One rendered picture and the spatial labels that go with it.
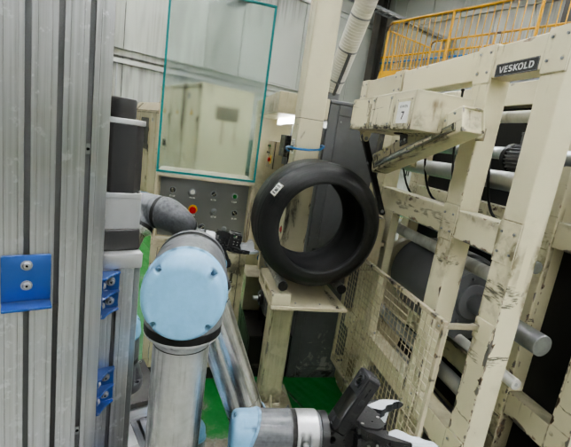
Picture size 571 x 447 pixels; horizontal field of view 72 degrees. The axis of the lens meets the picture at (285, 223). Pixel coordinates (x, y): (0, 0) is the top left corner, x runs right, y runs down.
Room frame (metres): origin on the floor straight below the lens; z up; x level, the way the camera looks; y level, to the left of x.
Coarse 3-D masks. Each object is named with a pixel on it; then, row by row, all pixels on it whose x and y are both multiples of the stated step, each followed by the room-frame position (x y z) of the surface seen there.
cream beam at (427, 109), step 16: (384, 96) 1.75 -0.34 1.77; (400, 96) 1.61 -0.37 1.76; (416, 96) 1.50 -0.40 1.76; (432, 96) 1.51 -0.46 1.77; (448, 96) 1.53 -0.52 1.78; (352, 112) 2.07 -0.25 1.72; (368, 112) 1.88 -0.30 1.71; (384, 112) 1.72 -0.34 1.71; (416, 112) 1.50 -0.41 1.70; (432, 112) 1.52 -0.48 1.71; (448, 112) 1.53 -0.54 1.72; (352, 128) 2.04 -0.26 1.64; (368, 128) 1.86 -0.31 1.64; (384, 128) 1.70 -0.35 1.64; (400, 128) 1.57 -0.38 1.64; (416, 128) 1.51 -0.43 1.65; (432, 128) 1.52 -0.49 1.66
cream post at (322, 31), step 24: (312, 0) 2.12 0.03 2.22; (336, 0) 2.06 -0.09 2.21; (312, 24) 2.05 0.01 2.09; (336, 24) 2.06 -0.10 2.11; (312, 48) 2.04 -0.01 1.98; (312, 72) 2.04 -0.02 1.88; (312, 96) 2.05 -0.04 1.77; (312, 120) 2.05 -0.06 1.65; (312, 144) 2.06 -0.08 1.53; (288, 216) 2.04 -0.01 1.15; (288, 240) 2.04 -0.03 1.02; (288, 312) 2.06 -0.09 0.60; (264, 336) 2.11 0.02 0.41; (288, 336) 2.06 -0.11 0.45; (264, 360) 2.04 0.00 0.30; (264, 384) 2.04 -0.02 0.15
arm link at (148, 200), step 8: (144, 192) 1.37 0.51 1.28; (144, 200) 1.32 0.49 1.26; (152, 200) 1.32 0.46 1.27; (144, 208) 1.30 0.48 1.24; (152, 208) 1.30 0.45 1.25; (144, 216) 1.30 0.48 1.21; (152, 216) 1.29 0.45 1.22; (144, 224) 1.29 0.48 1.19; (152, 224) 1.31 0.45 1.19; (144, 232) 1.30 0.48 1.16
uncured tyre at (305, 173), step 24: (288, 168) 1.76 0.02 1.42; (312, 168) 1.70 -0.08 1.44; (336, 168) 1.72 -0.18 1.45; (264, 192) 1.71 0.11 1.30; (288, 192) 1.65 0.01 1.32; (360, 192) 1.73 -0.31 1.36; (264, 216) 1.65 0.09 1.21; (360, 216) 1.98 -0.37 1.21; (264, 240) 1.65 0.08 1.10; (336, 240) 2.00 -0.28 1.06; (360, 240) 1.91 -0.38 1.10; (288, 264) 1.66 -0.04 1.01; (312, 264) 1.95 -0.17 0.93; (336, 264) 1.90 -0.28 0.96; (360, 264) 1.77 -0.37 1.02
